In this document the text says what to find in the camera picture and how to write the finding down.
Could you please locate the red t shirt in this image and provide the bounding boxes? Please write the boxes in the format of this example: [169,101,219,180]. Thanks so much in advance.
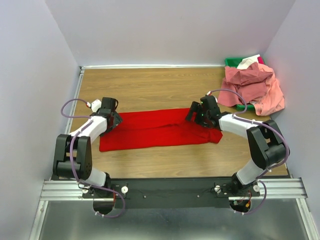
[99,108,223,152]

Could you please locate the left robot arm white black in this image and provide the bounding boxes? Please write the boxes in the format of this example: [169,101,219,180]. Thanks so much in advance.
[52,97,123,198]

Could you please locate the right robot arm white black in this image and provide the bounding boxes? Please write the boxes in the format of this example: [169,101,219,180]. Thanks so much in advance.
[185,95,290,196]

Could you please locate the green plastic bin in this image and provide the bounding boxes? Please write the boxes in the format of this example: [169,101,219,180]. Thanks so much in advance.
[224,57,255,112]

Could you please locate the pink t shirt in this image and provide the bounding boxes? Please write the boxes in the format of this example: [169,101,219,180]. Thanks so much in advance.
[218,62,285,116]

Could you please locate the white cloth in bin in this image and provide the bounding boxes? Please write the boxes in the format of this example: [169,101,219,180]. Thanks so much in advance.
[236,54,261,70]

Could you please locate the magenta cloth in bin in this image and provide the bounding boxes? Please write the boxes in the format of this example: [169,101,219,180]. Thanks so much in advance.
[257,56,265,65]

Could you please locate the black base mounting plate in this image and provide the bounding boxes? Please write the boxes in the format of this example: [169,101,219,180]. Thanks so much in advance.
[82,177,261,211]

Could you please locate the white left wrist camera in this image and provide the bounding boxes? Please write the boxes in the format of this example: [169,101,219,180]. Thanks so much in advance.
[86,99,102,113]

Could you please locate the aluminium frame rail left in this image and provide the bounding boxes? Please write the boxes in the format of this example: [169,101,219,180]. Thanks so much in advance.
[55,66,85,171]

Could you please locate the aluminium frame rail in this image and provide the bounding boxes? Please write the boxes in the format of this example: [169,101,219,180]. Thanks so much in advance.
[55,66,85,171]
[40,178,308,201]

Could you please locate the aluminium frame rail front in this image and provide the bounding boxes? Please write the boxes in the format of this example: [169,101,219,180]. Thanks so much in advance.
[40,178,308,201]

